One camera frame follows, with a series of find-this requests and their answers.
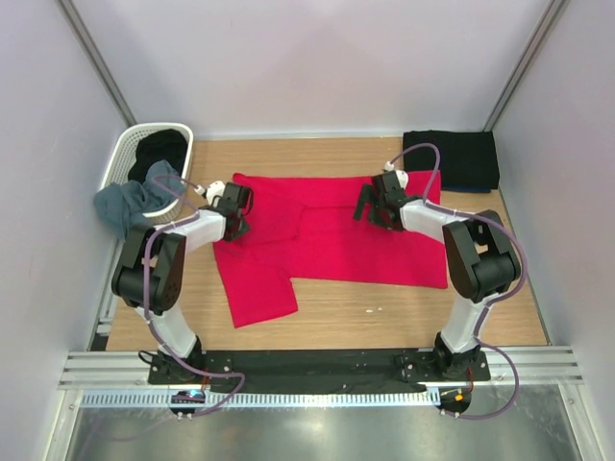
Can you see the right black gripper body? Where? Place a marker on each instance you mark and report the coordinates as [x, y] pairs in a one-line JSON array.
[[367, 197]]

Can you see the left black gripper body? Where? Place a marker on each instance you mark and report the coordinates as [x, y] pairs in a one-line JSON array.
[[241, 230]]

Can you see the red t shirt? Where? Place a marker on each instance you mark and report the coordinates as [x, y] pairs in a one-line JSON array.
[[304, 228]]

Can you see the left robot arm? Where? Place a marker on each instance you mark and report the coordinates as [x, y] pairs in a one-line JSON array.
[[149, 275]]

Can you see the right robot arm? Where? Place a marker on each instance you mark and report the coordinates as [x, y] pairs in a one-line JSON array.
[[481, 259]]

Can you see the folded navy t shirt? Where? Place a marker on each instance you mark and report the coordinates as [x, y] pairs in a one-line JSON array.
[[466, 190]]

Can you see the black t shirt in basket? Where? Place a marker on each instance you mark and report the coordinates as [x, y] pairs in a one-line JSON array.
[[168, 145]]

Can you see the folded black t shirt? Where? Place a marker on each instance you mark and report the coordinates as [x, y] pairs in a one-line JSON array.
[[467, 159]]

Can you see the grey blue t shirt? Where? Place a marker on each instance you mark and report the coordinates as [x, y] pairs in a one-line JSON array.
[[121, 206]]

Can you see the white plastic basket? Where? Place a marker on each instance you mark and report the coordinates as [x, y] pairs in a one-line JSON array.
[[123, 158]]

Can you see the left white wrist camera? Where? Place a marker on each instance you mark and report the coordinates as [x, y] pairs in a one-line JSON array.
[[211, 191]]

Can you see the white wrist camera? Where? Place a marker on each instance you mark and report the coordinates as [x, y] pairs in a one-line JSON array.
[[211, 191], [401, 175]]

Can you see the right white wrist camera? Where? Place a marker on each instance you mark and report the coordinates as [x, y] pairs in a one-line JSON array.
[[401, 175]]

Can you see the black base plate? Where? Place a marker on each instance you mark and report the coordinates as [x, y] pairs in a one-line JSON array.
[[315, 372]]

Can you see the slotted cable duct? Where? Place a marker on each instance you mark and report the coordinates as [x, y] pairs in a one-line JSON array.
[[175, 398]]

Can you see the aluminium frame rail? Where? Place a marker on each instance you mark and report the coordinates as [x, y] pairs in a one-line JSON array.
[[524, 365]]

